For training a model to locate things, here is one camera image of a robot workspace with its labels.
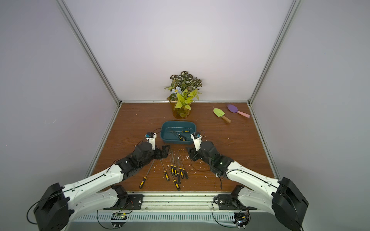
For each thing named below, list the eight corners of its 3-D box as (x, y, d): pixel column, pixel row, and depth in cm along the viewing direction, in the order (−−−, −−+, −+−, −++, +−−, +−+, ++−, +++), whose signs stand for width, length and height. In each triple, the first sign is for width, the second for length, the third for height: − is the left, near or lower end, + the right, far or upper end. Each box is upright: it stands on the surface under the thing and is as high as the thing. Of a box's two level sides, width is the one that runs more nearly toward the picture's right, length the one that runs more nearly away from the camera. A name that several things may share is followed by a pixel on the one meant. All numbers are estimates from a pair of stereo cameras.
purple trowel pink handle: (226, 107, 119) (226, 106, 118) (229, 105, 122) (229, 103, 120) (247, 120, 111) (248, 118, 109) (250, 116, 113) (250, 115, 111)
